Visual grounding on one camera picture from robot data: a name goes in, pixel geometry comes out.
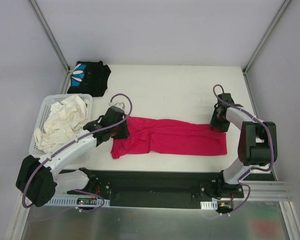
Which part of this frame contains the right aluminium frame post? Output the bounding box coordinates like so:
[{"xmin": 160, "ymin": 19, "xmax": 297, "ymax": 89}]
[{"xmin": 242, "ymin": 0, "xmax": 293, "ymax": 76}]

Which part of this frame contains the pink t shirt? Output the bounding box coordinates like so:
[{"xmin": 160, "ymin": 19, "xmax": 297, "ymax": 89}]
[{"xmin": 110, "ymin": 116, "xmax": 228, "ymax": 160}]

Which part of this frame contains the left white cable duct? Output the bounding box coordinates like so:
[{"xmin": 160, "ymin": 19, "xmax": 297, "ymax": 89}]
[{"xmin": 44, "ymin": 195, "xmax": 110, "ymax": 208}]

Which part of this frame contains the aluminium frame post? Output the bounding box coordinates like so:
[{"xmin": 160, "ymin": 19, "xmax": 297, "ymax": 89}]
[
  {"xmin": 242, "ymin": 0, "xmax": 293, "ymax": 76},
  {"xmin": 27, "ymin": 0, "xmax": 71, "ymax": 74}
]

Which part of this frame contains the cream t shirt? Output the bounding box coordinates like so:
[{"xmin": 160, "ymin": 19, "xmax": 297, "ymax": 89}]
[{"xmin": 33, "ymin": 94, "xmax": 92, "ymax": 154}]

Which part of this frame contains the left aluminium frame post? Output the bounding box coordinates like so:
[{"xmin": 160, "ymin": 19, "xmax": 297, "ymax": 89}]
[{"xmin": 27, "ymin": 0, "xmax": 71, "ymax": 74}]

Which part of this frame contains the white plastic laundry basket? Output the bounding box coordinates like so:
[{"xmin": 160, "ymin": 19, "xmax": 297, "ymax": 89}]
[{"xmin": 28, "ymin": 93, "xmax": 93, "ymax": 158}]

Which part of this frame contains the black folded t shirt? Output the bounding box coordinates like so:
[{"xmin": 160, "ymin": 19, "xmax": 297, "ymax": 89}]
[{"xmin": 66, "ymin": 61, "xmax": 111, "ymax": 98}]

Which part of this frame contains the white cable duct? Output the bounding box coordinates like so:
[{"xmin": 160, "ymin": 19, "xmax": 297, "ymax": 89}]
[
  {"xmin": 200, "ymin": 200, "xmax": 218, "ymax": 211},
  {"xmin": 44, "ymin": 195, "xmax": 110, "ymax": 208}
]

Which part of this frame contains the right white cable duct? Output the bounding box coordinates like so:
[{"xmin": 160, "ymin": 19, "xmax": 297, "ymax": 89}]
[{"xmin": 200, "ymin": 200, "xmax": 218, "ymax": 211}]

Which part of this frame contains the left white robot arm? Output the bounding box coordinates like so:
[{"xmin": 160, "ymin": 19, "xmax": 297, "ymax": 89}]
[{"xmin": 15, "ymin": 106, "xmax": 129, "ymax": 208}]

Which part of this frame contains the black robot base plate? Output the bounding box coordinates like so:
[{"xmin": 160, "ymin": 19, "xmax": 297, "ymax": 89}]
[{"xmin": 81, "ymin": 170, "xmax": 244, "ymax": 209}]

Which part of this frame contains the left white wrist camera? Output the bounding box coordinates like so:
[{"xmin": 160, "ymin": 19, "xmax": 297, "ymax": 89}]
[{"xmin": 108, "ymin": 102, "xmax": 126, "ymax": 111}]

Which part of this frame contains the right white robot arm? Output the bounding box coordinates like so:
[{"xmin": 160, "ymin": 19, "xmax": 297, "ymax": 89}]
[{"xmin": 209, "ymin": 93, "xmax": 278, "ymax": 198}]

